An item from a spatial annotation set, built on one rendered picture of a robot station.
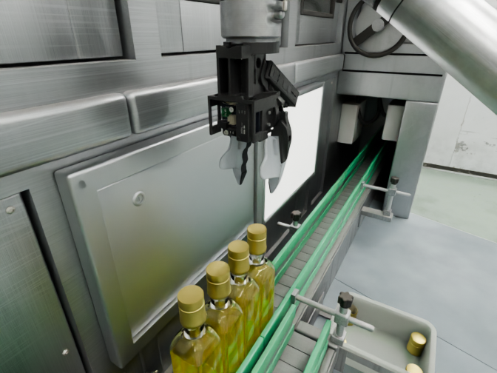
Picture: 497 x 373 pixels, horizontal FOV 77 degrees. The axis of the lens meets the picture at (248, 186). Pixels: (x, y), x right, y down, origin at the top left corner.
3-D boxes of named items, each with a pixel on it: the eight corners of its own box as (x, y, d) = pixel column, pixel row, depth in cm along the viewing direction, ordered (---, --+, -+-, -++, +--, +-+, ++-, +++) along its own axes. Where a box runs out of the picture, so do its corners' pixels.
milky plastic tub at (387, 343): (339, 311, 88) (344, 288, 84) (428, 348, 78) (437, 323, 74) (319, 360, 75) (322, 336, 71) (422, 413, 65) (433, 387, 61)
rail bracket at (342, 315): (293, 314, 71) (296, 271, 66) (369, 347, 64) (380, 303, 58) (288, 323, 69) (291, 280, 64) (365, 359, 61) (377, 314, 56)
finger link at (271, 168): (255, 205, 45) (242, 143, 42) (274, 189, 49) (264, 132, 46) (274, 206, 43) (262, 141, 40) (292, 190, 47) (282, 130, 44)
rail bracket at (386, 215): (356, 220, 126) (364, 169, 116) (400, 232, 118) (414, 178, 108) (353, 226, 122) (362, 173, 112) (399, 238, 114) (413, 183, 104)
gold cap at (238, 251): (238, 257, 53) (237, 236, 51) (254, 266, 51) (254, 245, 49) (223, 268, 51) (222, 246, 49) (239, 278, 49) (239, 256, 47)
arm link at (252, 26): (242, 5, 42) (297, 2, 38) (242, 42, 44) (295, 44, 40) (206, 1, 36) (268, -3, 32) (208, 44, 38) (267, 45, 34)
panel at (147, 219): (308, 172, 120) (316, 81, 105) (316, 174, 119) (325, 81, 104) (109, 361, 51) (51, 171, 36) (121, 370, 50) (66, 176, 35)
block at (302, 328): (298, 337, 74) (300, 317, 71) (338, 357, 69) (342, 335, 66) (292, 349, 71) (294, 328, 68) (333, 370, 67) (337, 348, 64)
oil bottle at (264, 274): (251, 324, 69) (251, 246, 60) (273, 335, 67) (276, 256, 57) (237, 343, 65) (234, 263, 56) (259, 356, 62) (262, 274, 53)
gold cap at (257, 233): (253, 240, 58) (253, 220, 56) (270, 246, 56) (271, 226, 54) (242, 251, 55) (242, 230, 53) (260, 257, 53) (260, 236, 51)
